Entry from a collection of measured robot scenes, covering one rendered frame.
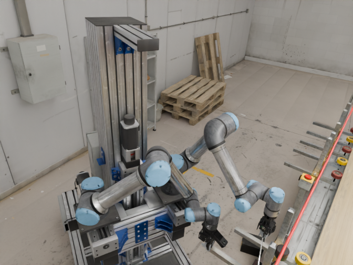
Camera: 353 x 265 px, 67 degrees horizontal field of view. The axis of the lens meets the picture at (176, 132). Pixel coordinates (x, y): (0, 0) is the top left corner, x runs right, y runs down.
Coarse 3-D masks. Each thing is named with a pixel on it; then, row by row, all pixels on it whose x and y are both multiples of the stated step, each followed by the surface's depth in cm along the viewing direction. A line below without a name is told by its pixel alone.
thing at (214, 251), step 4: (212, 248) 158; (216, 248) 158; (212, 252) 158; (216, 252) 156; (220, 252) 156; (216, 256) 156; (220, 256) 154; (224, 256) 154; (228, 256) 154; (224, 260) 153; (228, 260) 152; (232, 260) 152; (232, 264) 150; (236, 264) 150; (240, 264) 150
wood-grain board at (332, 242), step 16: (352, 160) 239; (352, 176) 219; (336, 192) 200; (352, 192) 201; (336, 208) 186; (352, 208) 187; (336, 224) 174; (352, 224) 175; (320, 240) 162; (336, 240) 163; (352, 240) 164; (320, 256) 153; (336, 256) 153; (352, 256) 154
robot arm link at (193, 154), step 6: (222, 114) 144; (228, 114) 142; (222, 120) 137; (228, 120) 138; (234, 120) 141; (228, 126) 137; (234, 126) 141; (228, 132) 138; (198, 144) 159; (204, 144) 154; (186, 150) 168; (192, 150) 164; (198, 150) 160; (204, 150) 159; (186, 156) 167; (192, 156) 166; (198, 156) 164; (192, 162) 168; (198, 162) 176
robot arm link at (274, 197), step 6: (270, 192) 135; (276, 192) 134; (282, 192) 134; (264, 198) 138; (270, 198) 135; (276, 198) 133; (282, 198) 133; (270, 204) 136; (276, 204) 134; (270, 210) 138; (276, 210) 137
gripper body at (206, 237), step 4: (204, 224) 153; (204, 228) 153; (200, 232) 155; (204, 232) 154; (208, 232) 153; (200, 236) 157; (204, 236) 153; (208, 236) 153; (204, 240) 155; (208, 240) 152; (212, 240) 154
